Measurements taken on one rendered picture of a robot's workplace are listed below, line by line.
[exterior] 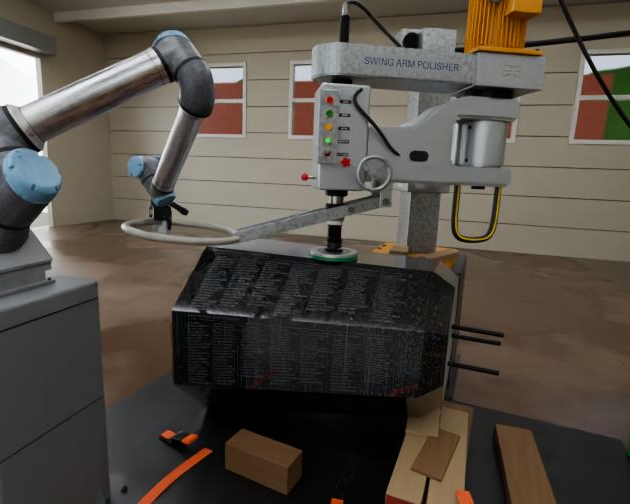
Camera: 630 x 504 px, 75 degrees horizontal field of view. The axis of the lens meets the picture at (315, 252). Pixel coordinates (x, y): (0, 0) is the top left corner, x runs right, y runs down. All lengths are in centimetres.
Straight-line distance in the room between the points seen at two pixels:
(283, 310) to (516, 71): 137
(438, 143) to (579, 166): 645
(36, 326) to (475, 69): 182
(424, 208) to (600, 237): 606
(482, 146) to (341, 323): 98
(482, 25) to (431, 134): 48
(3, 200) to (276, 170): 735
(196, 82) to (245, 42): 768
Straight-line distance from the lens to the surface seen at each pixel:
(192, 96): 146
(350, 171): 173
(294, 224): 176
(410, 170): 182
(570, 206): 821
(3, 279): 150
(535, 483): 203
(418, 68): 186
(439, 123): 187
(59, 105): 149
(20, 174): 137
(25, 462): 159
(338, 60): 178
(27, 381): 149
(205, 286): 192
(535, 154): 807
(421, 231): 257
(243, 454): 187
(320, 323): 165
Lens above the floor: 124
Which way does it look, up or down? 11 degrees down
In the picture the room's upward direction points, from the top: 2 degrees clockwise
